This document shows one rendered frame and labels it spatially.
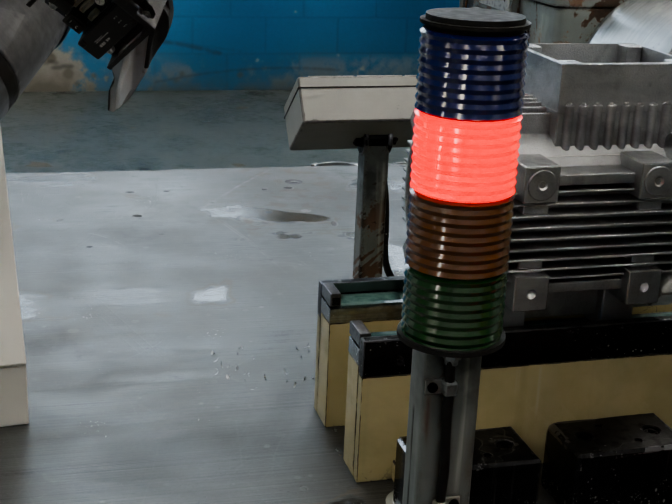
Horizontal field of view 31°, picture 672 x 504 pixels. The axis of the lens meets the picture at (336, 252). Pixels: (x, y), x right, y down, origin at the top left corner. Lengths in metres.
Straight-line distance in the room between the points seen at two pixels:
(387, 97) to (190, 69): 5.42
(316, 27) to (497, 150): 6.04
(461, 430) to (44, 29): 0.50
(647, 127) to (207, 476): 0.46
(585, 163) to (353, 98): 0.29
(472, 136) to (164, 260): 0.91
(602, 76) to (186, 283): 0.63
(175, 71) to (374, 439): 5.66
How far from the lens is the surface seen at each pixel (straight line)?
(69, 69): 6.55
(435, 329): 0.68
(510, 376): 1.01
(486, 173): 0.65
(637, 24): 1.41
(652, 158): 0.99
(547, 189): 0.94
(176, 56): 6.57
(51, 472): 1.03
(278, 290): 1.41
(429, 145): 0.65
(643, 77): 1.01
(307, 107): 1.17
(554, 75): 0.98
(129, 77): 0.90
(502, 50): 0.64
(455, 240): 0.66
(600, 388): 1.06
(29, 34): 1.01
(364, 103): 1.18
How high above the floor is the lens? 1.30
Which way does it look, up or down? 19 degrees down
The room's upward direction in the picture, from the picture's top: 2 degrees clockwise
